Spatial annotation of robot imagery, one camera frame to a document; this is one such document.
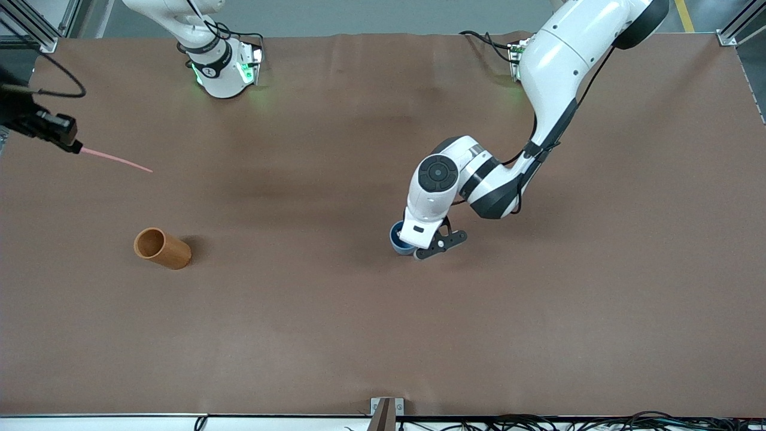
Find brown cylindrical cup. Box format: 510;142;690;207
133;227;193;271

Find black base cable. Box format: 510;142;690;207
212;21;269;47
460;30;515;63

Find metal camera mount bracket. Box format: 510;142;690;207
370;397;405;431

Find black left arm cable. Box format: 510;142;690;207
509;48;617;216

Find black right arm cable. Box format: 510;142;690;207
0;51;86;98

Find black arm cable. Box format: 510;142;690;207
509;48;617;216
0;51;86;98

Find aluminium frame profile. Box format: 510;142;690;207
0;0;81;53
717;0;766;47

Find brown table cloth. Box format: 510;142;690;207
0;31;766;418

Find tangled black floor cables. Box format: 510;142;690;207
398;411;766;431

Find blue cup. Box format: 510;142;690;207
390;220;420;256

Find pink chopstick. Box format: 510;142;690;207
81;147;153;173

